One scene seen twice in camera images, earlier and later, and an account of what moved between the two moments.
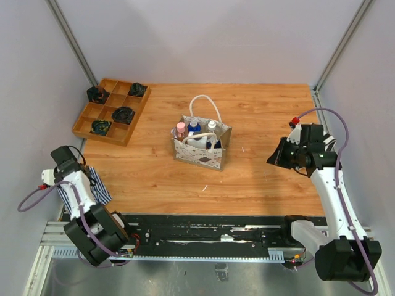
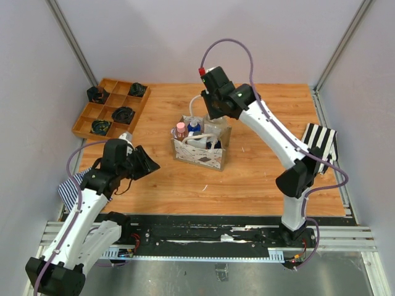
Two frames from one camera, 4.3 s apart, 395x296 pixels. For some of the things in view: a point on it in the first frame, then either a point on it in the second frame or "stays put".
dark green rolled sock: (137, 89) stays put
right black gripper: (277, 158) → (207, 97)
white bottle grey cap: (201, 143) stays put
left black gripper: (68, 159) → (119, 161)
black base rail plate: (212, 232) stays put
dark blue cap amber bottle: (217, 145) stays put
